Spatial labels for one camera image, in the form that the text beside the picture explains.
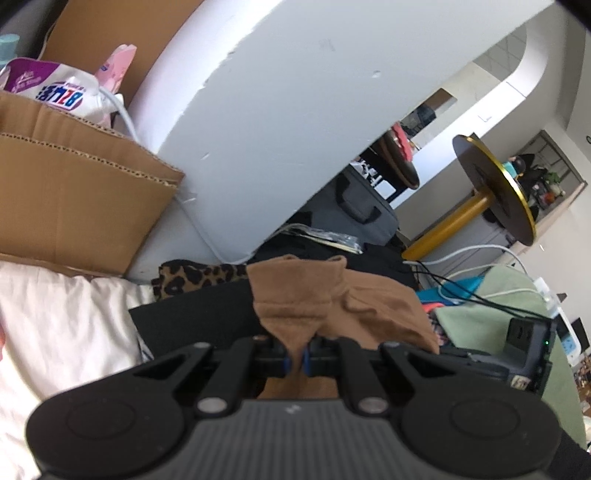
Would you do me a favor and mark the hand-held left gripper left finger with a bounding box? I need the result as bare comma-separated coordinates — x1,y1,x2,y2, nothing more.
137,336,291,414

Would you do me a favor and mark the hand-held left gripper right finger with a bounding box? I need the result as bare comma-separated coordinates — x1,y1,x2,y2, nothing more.
302,337,466,414

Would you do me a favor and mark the brown printed t-shirt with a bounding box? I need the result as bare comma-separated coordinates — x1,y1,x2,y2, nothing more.
247,254,439,400

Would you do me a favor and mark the light green cushion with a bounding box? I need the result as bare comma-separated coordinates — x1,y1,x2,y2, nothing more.
436,265,588,450

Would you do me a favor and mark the white power strip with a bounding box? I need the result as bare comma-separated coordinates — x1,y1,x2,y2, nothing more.
533,277,561,319

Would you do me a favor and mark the black folded cloth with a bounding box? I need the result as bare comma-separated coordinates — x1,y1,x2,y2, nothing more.
128,240,419,365

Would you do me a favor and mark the teal printed cloth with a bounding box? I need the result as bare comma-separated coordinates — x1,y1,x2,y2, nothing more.
416,277,485,347

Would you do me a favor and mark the leopard print cloth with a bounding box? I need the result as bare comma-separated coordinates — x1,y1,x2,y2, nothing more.
151,259,247,301

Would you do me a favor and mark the clear plastic packet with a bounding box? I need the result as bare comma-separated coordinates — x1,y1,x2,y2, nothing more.
277,224,363,254

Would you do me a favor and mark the dark grey suitcase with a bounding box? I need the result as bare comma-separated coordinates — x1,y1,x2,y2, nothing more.
288,164,399,245

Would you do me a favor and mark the round black gold-rimmed table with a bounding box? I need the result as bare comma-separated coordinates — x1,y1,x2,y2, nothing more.
402,135,537,261

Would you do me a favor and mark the shelf with figurines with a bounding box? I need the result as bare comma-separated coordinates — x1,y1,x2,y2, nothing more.
503,129,587,217

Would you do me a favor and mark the round dark wooden stool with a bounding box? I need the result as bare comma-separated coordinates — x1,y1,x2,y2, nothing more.
369,122,421,190

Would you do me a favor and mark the cream bear print blanket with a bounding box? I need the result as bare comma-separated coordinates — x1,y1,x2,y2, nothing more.
0,265,155,480

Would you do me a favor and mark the flattened cardboard box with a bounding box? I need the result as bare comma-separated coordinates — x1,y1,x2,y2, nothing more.
0,90,185,278

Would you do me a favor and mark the pink detergent pouch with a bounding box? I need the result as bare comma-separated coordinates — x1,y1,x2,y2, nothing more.
95,44,137,127

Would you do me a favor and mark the purple and white detergent bag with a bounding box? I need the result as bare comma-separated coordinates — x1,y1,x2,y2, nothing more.
0,58,116,123

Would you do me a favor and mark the upright cardboard sheet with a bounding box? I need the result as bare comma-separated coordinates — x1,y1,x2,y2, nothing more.
39,0,206,107

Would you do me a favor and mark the white bottle with blue cap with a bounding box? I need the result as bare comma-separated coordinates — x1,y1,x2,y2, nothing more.
0,34,20,65

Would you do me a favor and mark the black cable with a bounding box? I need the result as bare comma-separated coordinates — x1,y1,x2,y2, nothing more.
409,261,557,321

